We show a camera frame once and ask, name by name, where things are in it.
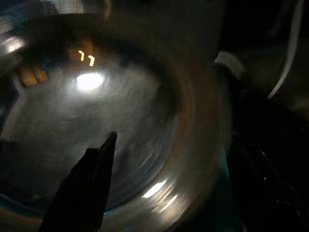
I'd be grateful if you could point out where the white flexible hose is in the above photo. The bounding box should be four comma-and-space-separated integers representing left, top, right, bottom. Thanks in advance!
267, 0, 305, 100

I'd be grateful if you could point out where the stainless steel bowl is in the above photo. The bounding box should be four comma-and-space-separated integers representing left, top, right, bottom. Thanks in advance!
0, 0, 243, 232

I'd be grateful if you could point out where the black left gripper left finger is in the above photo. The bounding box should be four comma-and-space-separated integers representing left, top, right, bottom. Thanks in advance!
38, 131, 118, 232

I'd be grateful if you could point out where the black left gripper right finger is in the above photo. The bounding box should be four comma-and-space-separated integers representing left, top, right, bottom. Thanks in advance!
228, 144, 309, 232

